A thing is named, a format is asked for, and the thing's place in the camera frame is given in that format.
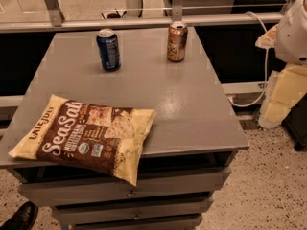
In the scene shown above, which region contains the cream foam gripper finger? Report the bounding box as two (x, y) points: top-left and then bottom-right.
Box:
(255, 25), (277, 49)
(258, 64), (307, 128)

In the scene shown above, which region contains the blue pepsi can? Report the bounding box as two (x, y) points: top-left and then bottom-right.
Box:
(96, 29), (121, 72)

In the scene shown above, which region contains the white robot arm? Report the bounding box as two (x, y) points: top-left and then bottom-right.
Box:
(255, 0), (307, 128)

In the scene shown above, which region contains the gold brown soda can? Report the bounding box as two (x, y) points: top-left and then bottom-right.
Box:
(167, 21), (188, 62)

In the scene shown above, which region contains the grey drawer cabinet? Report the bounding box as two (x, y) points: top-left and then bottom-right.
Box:
(1, 29), (248, 230)

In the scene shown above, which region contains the sea salt tortilla chips bag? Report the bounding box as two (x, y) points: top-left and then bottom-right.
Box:
(9, 95), (156, 185)

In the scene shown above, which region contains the black leather shoe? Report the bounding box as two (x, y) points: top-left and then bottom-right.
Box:
(0, 201), (38, 230)

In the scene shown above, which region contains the white cable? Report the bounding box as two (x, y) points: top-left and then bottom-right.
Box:
(227, 11), (271, 108)

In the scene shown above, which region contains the grey metal railing frame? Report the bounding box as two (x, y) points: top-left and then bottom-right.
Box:
(0, 0), (295, 33)

